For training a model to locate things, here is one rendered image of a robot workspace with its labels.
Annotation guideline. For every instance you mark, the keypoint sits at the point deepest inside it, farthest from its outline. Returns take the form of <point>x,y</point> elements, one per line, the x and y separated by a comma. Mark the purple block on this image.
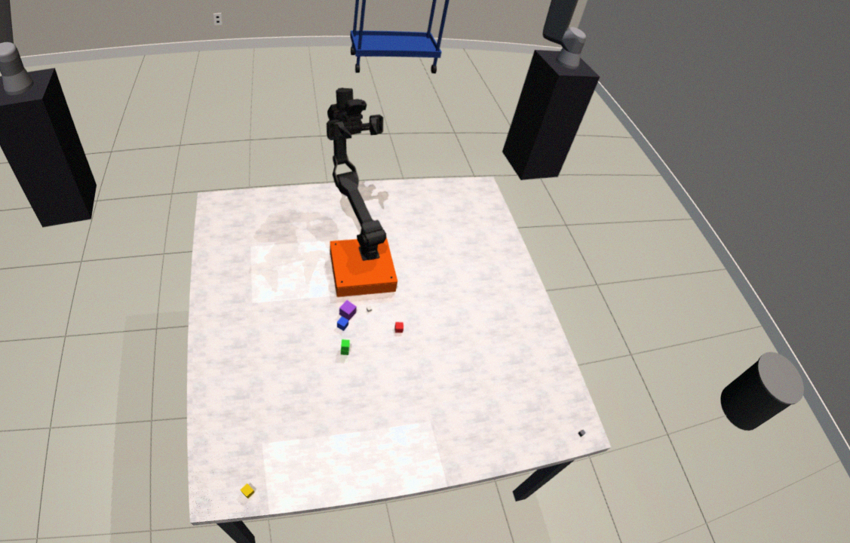
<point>347,310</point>

